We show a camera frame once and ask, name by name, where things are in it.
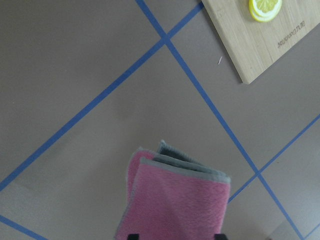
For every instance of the yellow lemon slices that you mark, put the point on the yellow lemon slices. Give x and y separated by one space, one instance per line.
264 10

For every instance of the pink grey-edged cleaning cloth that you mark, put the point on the pink grey-edged cleaning cloth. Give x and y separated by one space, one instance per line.
171 196

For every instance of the bamboo cutting board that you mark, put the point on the bamboo cutting board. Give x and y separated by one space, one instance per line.
254 46

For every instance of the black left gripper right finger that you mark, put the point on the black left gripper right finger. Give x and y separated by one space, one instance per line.
220 236

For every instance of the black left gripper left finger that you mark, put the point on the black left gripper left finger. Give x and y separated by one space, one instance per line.
133 236

